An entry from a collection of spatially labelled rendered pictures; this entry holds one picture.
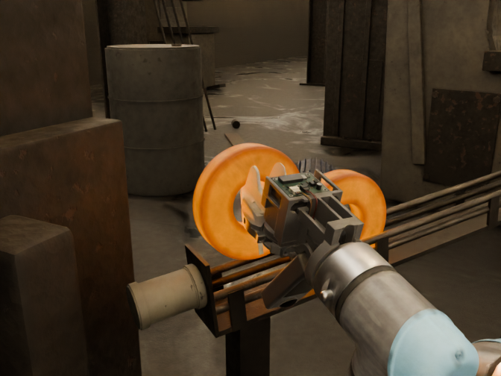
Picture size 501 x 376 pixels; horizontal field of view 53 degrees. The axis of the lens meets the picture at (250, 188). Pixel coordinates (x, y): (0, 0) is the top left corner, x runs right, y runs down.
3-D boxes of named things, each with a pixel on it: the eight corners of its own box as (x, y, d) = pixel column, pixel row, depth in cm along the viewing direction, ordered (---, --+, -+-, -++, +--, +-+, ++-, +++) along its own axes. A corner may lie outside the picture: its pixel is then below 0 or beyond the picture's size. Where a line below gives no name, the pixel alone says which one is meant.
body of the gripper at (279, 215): (316, 165, 60) (381, 221, 51) (303, 224, 65) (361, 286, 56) (260, 173, 57) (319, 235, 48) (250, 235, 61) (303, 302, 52)
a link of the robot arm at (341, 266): (386, 314, 53) (321, 335, 49) (359, 286, 56) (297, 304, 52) (406, 257, 49) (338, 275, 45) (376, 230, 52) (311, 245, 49)
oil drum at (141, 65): (95, 189, 325) (80, 44, 297) (153, 166, 375) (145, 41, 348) (171, 203, 299) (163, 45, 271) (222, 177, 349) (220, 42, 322)
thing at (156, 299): (130, 315, 67) (122, 277, 65) (193, 294, 71) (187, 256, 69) (143, 339, 62) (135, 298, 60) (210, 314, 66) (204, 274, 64)
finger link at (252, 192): (251, 148, 66) (286, 182, 59) (245, 186, 69) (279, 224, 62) (229, 150, 65) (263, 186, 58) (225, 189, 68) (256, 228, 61)
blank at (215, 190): (183, 156, 64) (193, 161, 61) (288, 133, 71) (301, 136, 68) (200, 265, 69) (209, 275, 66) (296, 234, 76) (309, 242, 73)
